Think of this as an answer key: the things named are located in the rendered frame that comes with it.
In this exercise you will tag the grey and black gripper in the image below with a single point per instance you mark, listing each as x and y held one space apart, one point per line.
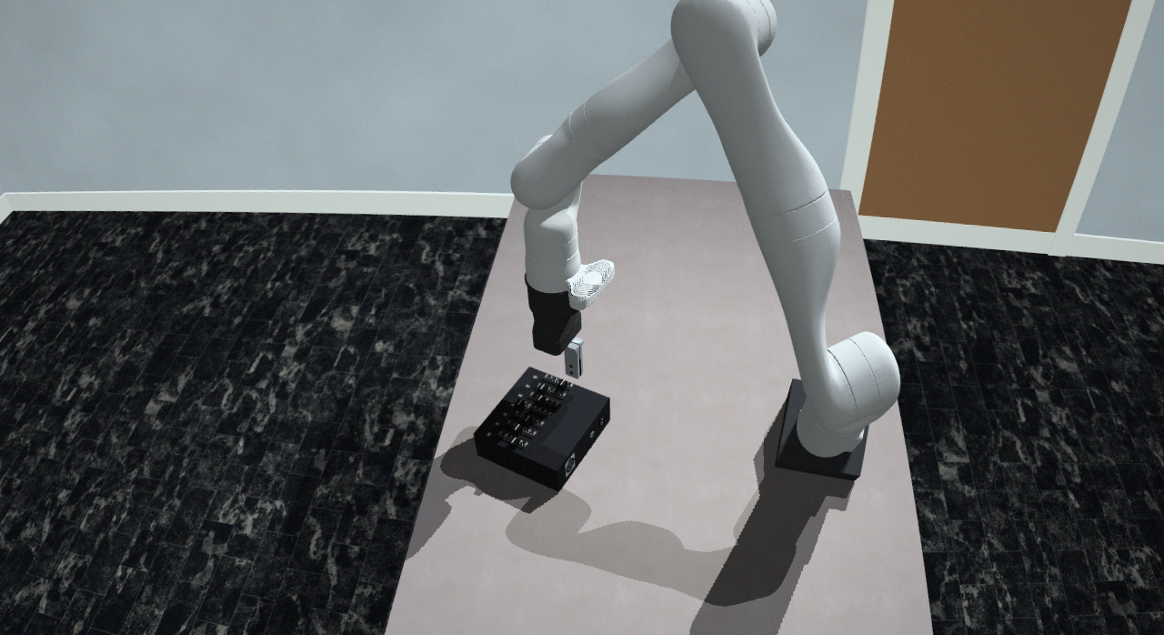
556 294

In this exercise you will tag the black lighting desk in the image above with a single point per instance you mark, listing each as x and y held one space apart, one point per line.
558 429

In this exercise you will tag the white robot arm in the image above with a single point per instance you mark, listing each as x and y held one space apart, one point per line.
717 49

